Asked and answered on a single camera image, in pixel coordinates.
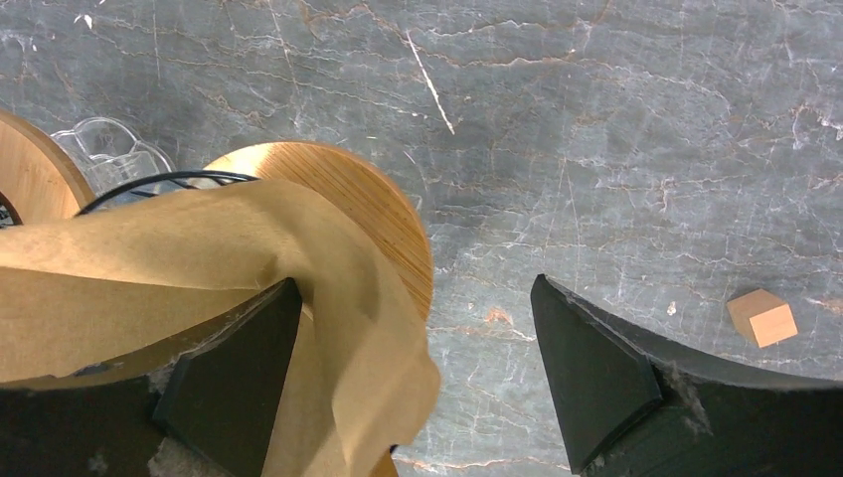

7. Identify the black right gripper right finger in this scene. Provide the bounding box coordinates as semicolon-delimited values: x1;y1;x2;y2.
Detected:
531;274;842;476

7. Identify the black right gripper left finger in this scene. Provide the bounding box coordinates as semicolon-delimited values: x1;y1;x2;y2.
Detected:
1;278;302;476

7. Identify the wooden dripper ring holder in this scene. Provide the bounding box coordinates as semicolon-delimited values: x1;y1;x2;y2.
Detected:
207;142;433;476

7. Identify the blue plastic dripper cone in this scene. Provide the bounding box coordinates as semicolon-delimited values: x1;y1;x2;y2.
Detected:
76;170;257;217

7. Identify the glass dripper with wooden collar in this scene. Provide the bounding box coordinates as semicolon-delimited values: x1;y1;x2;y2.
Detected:
1;109;176;228

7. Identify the small wooden cube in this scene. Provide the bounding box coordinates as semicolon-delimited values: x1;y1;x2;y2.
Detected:
727;289;798;348

